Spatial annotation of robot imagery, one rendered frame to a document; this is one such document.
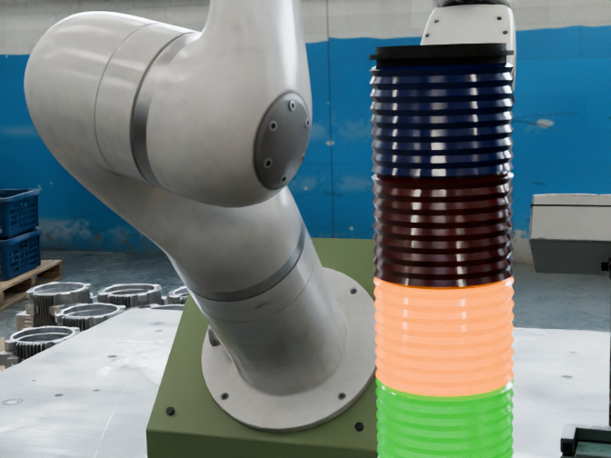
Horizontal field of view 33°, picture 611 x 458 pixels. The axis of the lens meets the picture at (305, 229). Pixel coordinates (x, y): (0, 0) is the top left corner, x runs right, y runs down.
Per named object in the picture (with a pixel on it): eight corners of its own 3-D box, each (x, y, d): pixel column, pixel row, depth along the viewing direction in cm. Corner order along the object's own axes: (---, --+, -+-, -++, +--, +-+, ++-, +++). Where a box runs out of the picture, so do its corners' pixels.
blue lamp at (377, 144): (522, 164, 46) (523, 62, 45) (503, 180, 41) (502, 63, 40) (390, 164, 48) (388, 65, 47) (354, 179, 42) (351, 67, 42)
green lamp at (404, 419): (522, 455, 48) (522, 362, 48) (503, 509, 43) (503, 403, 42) (395, 444, 50) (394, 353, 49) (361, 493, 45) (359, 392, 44)
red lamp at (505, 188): (522, 264, 47) (522, 164, 46) (503, 293, 41) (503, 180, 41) (392, 260, 49) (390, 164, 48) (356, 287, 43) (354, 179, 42)
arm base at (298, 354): (188, 433, 104) (117, 339, 90) (221, 273, 115) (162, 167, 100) (375, 433, 99) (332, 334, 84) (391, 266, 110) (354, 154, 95)
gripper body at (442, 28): (422, -10, 113) (408, 74, 108) (517, -15, 110) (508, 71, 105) (434, 34, 119) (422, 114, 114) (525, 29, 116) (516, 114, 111)
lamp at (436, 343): (522, 362, 48) (522, 264, 47) (503, 403, 42) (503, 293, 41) (394, 353, 49) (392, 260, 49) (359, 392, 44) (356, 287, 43)
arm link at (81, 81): (259, 319, 87) (157, 132, 69) (95, 254, 96) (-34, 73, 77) (329, 211, 92) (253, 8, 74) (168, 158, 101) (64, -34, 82)
